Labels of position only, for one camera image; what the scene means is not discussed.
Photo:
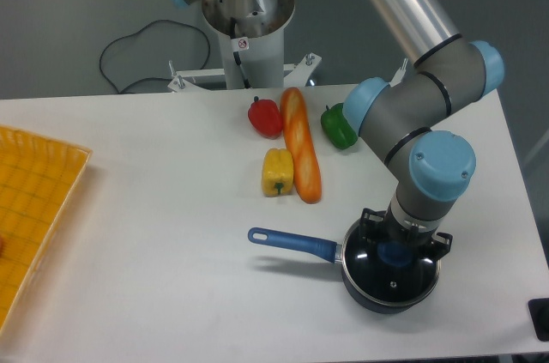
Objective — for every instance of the red toy bell pepper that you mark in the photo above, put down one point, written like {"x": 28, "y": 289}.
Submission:
{"x": 265, "y": 117}

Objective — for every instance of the glass pot lid blue knob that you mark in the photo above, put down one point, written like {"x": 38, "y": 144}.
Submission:
{"x": 383, "y": 275}

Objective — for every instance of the orange toy baguette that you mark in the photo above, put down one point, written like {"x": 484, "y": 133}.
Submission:
{"x": 298, "y": 139}

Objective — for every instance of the yellow toy bell pepper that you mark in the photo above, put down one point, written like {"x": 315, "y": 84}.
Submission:
{"x": 277, "y": 172}

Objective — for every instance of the black device at table edge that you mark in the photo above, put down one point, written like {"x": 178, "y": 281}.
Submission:
{"x": 538, "y": 309}

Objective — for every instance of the blue saucepan with handle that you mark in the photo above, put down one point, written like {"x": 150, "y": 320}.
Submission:
{"x": 327, "y": 250}

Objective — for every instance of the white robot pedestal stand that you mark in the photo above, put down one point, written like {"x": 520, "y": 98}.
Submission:
{"x": 251, "y": 42}

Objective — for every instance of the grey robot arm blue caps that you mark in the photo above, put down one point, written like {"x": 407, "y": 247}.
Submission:
{"x": 395, "y": 119}

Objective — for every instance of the green toy bell pepper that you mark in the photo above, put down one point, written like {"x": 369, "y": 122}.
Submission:
{"x": 336, "y": 128}

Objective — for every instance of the yellow woven basket tray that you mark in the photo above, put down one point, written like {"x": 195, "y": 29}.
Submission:
{"x": 38, "y": 177}

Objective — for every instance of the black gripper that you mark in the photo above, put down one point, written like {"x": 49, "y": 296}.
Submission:
{"x": 381, "y": 226}

